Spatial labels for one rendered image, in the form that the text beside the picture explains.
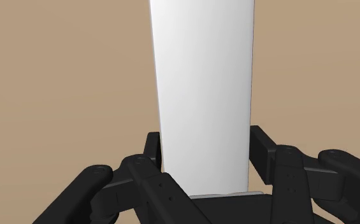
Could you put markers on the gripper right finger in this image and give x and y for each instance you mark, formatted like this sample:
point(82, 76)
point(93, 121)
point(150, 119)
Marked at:
point(294, 183)

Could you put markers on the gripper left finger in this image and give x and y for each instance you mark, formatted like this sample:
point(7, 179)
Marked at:
point(142, 186)

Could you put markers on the white rectangular object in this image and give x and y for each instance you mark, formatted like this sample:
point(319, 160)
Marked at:
point(203, 93)

